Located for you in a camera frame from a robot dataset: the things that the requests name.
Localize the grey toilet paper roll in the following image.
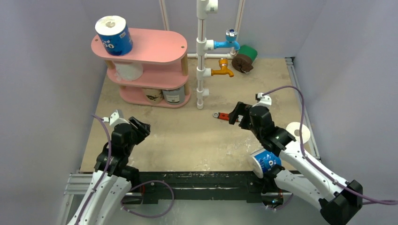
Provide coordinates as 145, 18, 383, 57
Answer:
162, 86, 185, 105

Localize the plain white toilet paper roll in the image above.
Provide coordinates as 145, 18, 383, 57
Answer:
113, 61, 144, 81

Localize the pink three-tier shelf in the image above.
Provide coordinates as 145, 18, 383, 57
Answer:
91, 28, 191, 108

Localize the blue toilet paper roll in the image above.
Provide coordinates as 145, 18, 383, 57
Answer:
95, 15, 133, 56

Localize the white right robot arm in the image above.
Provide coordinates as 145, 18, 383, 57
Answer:
229, 102, 363, 225

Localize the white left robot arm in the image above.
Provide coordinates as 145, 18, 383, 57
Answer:
69, 113, 151, 225

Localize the white toilet roll at right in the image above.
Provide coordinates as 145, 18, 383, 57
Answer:
286, 122, 312, 144

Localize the blue wrapped roll near base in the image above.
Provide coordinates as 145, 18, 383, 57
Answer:
248, 149, 282, 179

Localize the green brown wrapped roll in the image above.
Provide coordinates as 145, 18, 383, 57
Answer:
232, 45, 258, 74

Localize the orange brass faucet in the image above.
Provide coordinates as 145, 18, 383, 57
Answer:
211, 58, 234, 77

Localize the blue plastic faucet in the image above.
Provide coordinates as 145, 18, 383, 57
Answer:
214, 29, 240, 51

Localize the white PVC pipe stand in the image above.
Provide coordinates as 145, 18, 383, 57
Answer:
158, 0, 246, 110

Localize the red handled adjustable wrench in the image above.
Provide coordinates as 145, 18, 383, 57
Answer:
213, 112, 243, 122

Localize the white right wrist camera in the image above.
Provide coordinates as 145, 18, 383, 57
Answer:
253, 92, 272, 108

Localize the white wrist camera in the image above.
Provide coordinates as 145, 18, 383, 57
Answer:
101, 110, 127, 128
253, 92, 272, 108

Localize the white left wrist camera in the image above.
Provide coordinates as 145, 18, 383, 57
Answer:
101, 110, 127, 128

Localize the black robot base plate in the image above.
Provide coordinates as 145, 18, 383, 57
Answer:
122, 171, 284, 207

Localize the aluminium frame rail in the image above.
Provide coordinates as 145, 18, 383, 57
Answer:
56, 57, 338, 225

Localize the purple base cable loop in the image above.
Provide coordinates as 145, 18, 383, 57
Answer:
121, 180, 176, 219

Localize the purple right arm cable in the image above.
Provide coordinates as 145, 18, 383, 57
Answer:
262, 85, 398, 206

